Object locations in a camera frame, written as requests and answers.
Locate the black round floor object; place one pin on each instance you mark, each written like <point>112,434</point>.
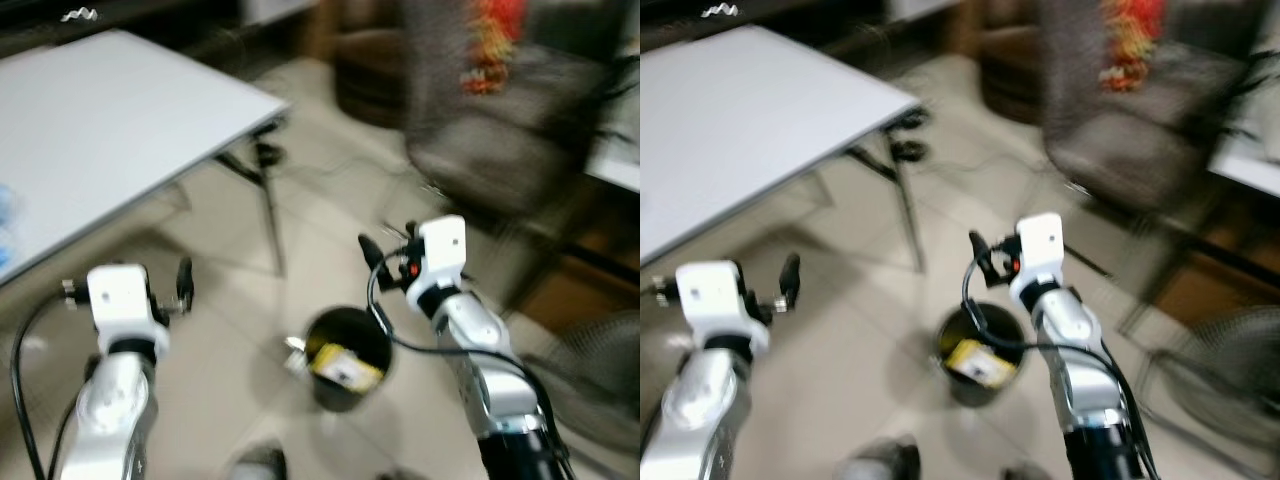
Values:
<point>908,151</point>
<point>270,153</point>

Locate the red yellow snack bag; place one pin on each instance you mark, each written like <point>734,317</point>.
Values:
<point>492,45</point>
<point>1130,45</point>

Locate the blue snack wrapper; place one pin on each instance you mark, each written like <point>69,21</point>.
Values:
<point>6,205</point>

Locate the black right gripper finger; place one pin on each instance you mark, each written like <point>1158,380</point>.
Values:
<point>372,250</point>
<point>979,247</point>

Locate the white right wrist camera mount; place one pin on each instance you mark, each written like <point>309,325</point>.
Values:
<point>440,255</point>
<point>1038,250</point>

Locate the dark low furniture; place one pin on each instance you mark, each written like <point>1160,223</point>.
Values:
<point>800,15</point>
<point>150,20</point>

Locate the white side table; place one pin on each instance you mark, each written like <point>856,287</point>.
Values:
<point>618,150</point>
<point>1248,150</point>

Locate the black floor fan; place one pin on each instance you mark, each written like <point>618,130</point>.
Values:
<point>600,380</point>
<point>1220,385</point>

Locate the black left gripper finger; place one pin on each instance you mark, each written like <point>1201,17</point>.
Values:
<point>186,282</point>
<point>792,280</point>

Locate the white table with black legs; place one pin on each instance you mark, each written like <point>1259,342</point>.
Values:
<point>740,120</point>
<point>100,120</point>

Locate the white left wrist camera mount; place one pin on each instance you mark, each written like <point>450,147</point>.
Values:
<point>712,298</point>
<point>120,300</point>

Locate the black robot left foot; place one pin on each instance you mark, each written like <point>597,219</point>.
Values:
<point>260,465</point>
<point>880,460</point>

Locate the yellow package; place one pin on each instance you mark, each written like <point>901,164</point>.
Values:
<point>345,368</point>
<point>978,362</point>

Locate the grey brown chair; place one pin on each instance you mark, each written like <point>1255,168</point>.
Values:
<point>500,140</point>
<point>1130,140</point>

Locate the white wavy object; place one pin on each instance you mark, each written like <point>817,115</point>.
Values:
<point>720,11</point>
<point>80,14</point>

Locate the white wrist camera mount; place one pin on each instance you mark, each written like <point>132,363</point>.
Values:
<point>120,300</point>
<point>1038,250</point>
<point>712,298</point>
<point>440,255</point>

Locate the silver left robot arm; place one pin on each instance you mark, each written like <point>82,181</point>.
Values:
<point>690,410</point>
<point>110,410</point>

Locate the brown round ottoman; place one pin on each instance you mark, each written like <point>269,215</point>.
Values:
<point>370,80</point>
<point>1012,75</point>

